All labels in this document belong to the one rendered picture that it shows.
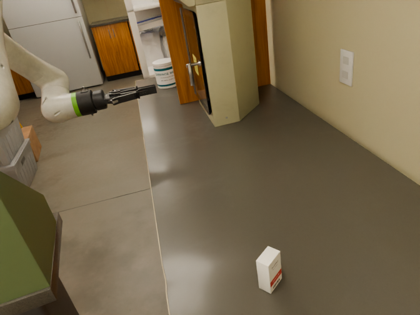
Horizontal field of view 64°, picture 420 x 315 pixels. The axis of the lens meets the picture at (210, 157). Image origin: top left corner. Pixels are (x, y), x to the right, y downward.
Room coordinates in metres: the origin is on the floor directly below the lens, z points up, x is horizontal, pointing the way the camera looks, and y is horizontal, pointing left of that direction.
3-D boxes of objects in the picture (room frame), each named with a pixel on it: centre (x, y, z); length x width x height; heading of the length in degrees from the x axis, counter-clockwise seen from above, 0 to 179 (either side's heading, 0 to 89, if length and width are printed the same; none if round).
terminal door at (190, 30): (1.45, -0.01, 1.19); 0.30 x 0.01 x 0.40; 8
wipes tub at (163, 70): (2.01, 0.17, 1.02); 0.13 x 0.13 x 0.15
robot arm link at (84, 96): (1.27, 0.43, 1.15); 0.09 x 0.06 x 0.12; 8
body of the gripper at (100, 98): (1.28, 0.35, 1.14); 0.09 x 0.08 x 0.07; 98
